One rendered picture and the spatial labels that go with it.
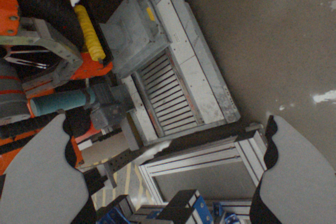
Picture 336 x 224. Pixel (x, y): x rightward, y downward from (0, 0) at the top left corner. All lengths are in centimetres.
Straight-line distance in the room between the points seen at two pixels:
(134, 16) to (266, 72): 75
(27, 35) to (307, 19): 99
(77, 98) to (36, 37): 41
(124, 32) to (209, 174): 93
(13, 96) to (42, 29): 24
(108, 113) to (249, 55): 87
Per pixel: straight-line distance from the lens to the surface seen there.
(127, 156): 156
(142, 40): 103
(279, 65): 96
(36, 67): 103
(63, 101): 91
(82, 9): 92
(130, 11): 111
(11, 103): 73
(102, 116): 114
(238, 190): 100
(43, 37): 61
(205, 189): 110
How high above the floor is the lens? 96
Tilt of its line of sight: 51 degrees down
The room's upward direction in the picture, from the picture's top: 110 degrees counter-clockwise
